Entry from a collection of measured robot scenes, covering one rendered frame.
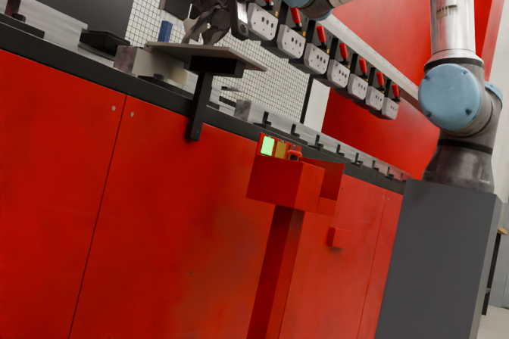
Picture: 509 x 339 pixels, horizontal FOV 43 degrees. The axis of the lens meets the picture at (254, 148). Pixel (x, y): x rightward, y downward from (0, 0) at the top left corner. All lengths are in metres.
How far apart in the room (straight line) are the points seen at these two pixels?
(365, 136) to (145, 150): 2.38
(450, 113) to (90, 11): 1.37
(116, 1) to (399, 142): 1.94
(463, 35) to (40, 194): 0.89
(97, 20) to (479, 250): 1.49
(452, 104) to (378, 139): 2.49
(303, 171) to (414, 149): 2.08
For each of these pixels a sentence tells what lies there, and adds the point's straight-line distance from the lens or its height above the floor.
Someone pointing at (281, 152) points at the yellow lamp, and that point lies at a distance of 1.82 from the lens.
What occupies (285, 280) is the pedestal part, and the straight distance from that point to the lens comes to 1.77.
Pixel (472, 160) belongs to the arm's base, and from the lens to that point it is 1.41.
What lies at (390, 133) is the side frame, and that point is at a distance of 3.75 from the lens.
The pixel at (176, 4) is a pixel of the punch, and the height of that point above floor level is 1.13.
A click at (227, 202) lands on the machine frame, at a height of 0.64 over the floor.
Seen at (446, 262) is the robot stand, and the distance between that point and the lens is 1.37.
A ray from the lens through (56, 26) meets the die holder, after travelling 1.51.
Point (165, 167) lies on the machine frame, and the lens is 1.62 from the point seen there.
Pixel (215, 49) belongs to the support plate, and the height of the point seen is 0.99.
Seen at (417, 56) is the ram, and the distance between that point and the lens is 3.40.
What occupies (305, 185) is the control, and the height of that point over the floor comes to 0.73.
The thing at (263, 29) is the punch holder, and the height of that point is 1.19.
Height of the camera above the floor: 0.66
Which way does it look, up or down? 4 degrees up
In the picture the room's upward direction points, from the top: 12 degrees clockwise
